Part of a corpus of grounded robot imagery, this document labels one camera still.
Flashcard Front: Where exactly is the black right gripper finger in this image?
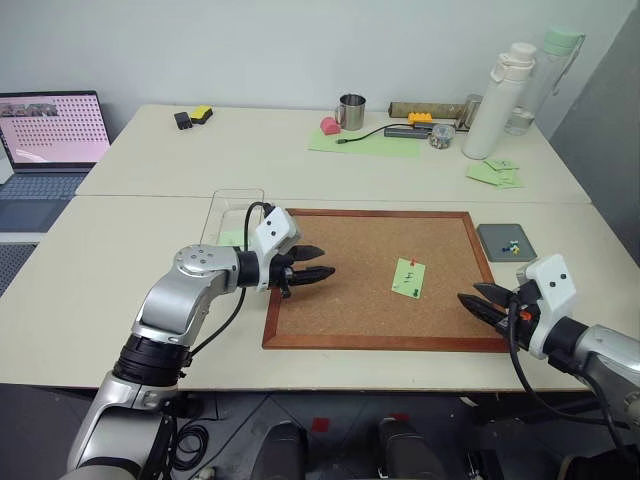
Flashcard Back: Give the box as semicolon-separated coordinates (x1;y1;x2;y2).
471;281;515;308
456;293;507;330

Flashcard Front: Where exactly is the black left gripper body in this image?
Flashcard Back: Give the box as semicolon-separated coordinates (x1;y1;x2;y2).
269;246;302;301

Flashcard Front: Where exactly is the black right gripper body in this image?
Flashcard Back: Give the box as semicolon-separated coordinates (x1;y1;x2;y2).
492;281;545;352

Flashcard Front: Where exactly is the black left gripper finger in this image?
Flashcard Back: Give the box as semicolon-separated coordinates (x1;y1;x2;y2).
292;244;328;263
290;266;336;287

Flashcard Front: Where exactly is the wood-framed cork board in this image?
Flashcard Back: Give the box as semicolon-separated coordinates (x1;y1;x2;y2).
261;208;512;354

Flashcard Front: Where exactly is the green paper note with writing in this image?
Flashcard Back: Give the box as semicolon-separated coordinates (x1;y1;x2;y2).
388;257;428;300

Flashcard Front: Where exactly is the small jar of pins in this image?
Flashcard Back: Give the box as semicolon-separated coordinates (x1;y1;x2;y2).
427;123;455;151

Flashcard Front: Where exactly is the grey flat tray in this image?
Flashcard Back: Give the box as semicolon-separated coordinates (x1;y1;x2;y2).
475;222;539;264

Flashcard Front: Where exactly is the clear plastic box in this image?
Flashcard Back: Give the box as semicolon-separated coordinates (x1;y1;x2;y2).
201;187;267;250

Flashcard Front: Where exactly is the large green paper sheet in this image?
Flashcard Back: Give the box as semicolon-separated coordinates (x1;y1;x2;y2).
306;124;424;160

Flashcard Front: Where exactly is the stainless steel mug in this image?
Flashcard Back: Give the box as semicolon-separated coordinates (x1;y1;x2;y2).
333;92;368;131

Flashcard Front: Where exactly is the grey usb hub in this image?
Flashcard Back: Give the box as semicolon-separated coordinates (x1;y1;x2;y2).
383;125;432;141

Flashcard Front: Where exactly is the dark rounded shape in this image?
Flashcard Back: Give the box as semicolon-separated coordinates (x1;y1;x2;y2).
253;421;310;480
375;416;447;480

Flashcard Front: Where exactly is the silver metal box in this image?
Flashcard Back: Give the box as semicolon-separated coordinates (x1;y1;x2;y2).
456;93;484;133

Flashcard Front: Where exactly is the brown cork roll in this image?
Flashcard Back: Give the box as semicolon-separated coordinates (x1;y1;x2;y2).
388;100;469;120

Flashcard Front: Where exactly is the white water bottle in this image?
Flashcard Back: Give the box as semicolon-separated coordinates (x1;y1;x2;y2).
460;41;539;162

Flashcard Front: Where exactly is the clear bottle with green lid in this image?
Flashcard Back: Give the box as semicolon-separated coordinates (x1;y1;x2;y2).
503;25;587;138

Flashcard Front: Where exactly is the black perforated floor mat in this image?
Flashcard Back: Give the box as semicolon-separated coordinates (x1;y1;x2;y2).
0;241;40;297

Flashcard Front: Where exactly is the open grey laptop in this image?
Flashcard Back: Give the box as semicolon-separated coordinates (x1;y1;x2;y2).
0;90;113;233

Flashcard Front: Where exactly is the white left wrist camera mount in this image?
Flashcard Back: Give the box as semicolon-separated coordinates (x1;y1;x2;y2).
248;206;304;294

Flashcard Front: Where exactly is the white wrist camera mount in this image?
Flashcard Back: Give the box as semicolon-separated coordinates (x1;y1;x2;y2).
248;206;304;294
514;253;579;361

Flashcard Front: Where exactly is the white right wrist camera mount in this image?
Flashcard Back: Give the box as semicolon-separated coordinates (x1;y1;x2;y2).
514;253;579;361

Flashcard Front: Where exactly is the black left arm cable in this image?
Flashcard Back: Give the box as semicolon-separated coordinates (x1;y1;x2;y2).
188;201;277;357

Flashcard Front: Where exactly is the thin black usb cable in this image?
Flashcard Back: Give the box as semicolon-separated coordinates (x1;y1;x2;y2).
335;124;402;147

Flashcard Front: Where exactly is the coiled black floor cable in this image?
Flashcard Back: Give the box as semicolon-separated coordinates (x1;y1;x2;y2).
171;423;210;472

